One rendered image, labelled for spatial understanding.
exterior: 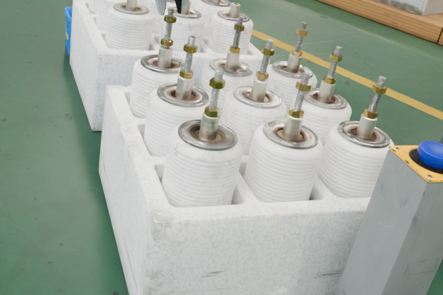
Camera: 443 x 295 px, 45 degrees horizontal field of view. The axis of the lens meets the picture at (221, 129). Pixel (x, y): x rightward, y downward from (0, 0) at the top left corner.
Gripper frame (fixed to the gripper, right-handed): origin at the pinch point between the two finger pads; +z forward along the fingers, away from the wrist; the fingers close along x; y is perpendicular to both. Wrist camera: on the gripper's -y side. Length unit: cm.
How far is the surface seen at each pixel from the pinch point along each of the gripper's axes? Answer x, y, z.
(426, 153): -5.1, 45.2, 2.2
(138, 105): -4.7, 0.9, 16.0
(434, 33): 188, -18, 31
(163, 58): -0.9, 1.2, 8.3
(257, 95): 3.6, 17.3, 8.9
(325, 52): 116, -31, 35
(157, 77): -3.7, 3.3, 10.3
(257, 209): -9.5, 29.7, 16.9
